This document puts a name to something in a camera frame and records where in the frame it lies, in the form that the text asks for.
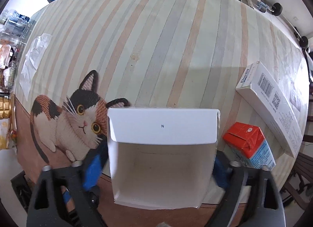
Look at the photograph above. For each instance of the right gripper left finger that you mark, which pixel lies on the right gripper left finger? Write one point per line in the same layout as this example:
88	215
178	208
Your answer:
63	197

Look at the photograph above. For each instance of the clear water bottle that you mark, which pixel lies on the clear water bottle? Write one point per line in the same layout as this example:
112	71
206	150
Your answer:
14	23

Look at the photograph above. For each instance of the clear plastic wrapper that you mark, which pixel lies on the clear plastic wrapper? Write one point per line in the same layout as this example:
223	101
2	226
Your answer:
32	61

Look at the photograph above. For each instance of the long white toothpaste box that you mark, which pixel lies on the long white toothpaste box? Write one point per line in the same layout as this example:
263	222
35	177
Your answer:
259	89

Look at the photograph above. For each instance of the gold grenade shaped bottle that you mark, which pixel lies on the gold grenade shaped bottle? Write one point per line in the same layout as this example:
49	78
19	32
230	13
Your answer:
5	107

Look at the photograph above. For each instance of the dark wooden chair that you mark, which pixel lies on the dark wooden chair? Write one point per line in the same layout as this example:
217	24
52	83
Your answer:
299	179

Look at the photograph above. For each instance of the red blue milk carton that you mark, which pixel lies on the red blue milk carton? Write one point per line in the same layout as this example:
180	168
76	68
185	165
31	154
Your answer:
249	145

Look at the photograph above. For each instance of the white green medicine box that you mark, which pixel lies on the white green medicine box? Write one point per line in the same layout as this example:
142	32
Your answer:
161	158

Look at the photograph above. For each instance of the cat pattern table mat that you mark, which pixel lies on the cat pattern table mat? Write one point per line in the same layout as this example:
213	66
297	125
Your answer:
162	53

